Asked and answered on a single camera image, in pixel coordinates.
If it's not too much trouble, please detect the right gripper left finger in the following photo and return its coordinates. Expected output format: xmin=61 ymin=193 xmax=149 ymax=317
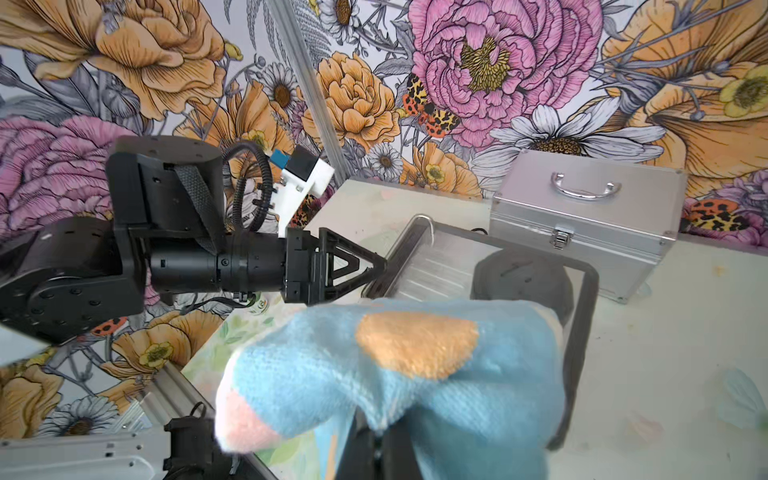
xmin=335 ymin=413 xmax=383 ymax=480

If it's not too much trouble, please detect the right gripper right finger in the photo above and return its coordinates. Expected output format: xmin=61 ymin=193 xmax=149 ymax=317
xmin=383 ymin=419 xmax=423 ymax=480

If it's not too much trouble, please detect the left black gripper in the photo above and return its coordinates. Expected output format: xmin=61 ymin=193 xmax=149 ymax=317
xmin=284 ymin=227 xmax=387 ymax=305

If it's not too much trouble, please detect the grey coffee machine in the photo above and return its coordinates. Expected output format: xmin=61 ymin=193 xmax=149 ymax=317
xmin=362 ymin=215 xmax=599 ymax=451

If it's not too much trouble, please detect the blue patterned cloth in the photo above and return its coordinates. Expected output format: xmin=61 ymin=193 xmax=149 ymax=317
xmin=215 ymin=299 xmax=565 ymax=479

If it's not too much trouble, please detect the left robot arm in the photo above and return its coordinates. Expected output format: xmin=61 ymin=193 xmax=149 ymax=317
xmin=1 ymin=136 xmax=386 ymax=344

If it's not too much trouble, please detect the silver aluminium case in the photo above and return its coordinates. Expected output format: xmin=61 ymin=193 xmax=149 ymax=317
xmin=489 ymin=151 xmax=687 ymax=303

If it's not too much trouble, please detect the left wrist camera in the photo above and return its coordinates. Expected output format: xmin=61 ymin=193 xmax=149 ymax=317
xmin=268 ymin=146 xmax=335 ymax=239

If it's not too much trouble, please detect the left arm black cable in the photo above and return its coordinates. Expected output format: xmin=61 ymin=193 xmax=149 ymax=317
xmin=223 ymin=141 xmax=276 ymax=234

